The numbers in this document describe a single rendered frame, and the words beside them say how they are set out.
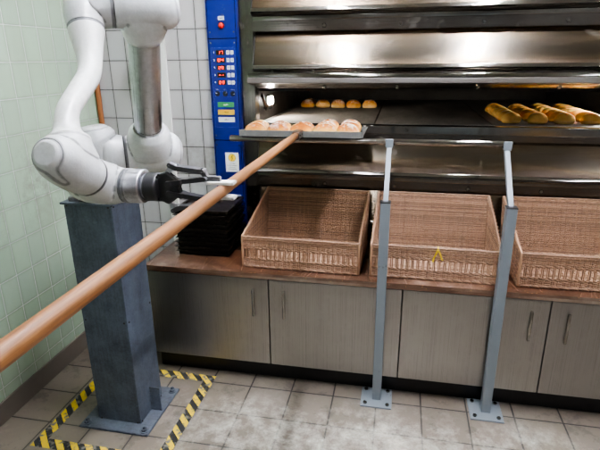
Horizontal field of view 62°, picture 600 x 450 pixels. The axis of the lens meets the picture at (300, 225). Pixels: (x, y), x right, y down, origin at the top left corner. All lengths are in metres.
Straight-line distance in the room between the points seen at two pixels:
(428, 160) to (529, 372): 1.08
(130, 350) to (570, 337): 1.82
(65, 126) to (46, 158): 0.12
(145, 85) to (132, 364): 1.13
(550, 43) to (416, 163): 0.79
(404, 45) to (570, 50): 0.73
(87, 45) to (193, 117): 1.30
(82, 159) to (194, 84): 1.60
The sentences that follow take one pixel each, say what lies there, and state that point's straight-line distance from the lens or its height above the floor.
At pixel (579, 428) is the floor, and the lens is 2.58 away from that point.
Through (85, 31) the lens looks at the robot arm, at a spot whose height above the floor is 1.58.
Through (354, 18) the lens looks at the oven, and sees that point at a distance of 2.56.
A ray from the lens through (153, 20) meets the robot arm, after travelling 1.64.
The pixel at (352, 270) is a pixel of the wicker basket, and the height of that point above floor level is 0.60.
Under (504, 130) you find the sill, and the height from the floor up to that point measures 1.16.
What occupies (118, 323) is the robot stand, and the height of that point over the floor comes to 0.50.
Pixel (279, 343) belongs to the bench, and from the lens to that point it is 2.43.
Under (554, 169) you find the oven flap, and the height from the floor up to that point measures 0.99.
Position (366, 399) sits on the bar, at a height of 0.01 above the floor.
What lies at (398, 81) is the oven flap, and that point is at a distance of 2.40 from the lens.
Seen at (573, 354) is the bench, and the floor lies 0.31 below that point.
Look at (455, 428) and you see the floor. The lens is 2.39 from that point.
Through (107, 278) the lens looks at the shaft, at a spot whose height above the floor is 1.20.
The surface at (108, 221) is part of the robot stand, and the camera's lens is 2.00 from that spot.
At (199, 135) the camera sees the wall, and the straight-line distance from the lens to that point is 2.78.
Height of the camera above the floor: 1.51
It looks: 19 degrees down
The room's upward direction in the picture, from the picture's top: 1 degrees counter-clockwise
